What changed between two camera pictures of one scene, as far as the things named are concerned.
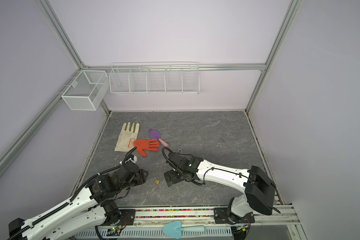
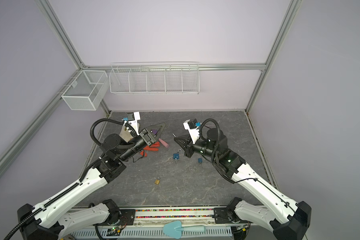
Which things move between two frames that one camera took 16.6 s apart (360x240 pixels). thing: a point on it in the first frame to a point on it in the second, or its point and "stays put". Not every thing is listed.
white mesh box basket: [85, 92] stays put
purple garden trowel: [154, 134] stays put
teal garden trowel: [174, 229] stays put
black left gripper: [141, 177] to [149, 141]
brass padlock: [157, 181] stays put
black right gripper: [174, 179] to [189, 148]
